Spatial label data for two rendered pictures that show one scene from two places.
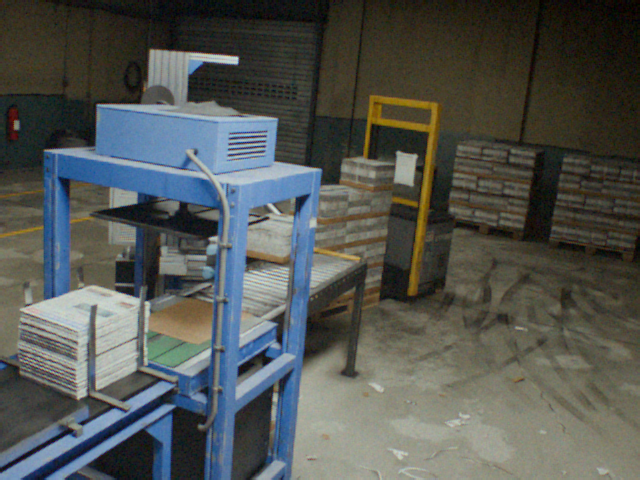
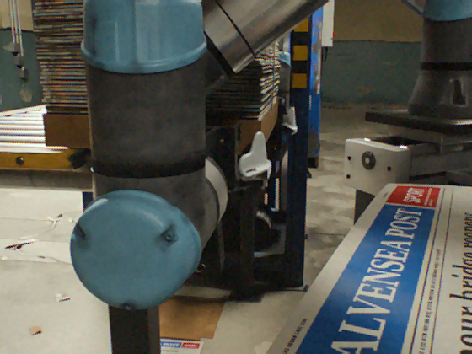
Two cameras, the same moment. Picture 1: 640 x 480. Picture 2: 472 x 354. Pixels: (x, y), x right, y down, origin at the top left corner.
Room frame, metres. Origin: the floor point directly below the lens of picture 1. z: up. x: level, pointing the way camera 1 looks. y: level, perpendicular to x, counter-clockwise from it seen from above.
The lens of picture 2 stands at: (4.86, 0.17, 0.92)
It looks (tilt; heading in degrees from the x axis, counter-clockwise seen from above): 13 degrees down; 165
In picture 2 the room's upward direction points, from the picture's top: straight up
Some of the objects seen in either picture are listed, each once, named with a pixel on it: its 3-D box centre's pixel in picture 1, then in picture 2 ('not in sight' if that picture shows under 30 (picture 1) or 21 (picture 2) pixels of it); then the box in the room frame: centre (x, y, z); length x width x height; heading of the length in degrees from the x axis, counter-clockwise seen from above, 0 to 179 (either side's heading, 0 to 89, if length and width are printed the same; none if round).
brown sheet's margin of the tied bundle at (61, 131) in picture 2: not in sight; (165, 126); (4.19, 0.25, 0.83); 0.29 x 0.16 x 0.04; 67
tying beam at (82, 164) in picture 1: (185, 171); not in sight; (2.69, 0.61, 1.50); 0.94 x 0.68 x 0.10; 67
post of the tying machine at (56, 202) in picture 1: (56, 327); not in sight; (2.58, 1.12, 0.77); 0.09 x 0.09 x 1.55; 67
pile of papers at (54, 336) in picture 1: (85, 338); not in sight; (2.16, 0.83, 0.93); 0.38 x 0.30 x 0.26; 157
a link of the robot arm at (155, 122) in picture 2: not in sight; (149, 80); (4.53, 0.20, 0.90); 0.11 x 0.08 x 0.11; 168
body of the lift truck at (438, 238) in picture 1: (408, 249); not in sight; (6.27, -0.84, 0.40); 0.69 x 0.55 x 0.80; 49
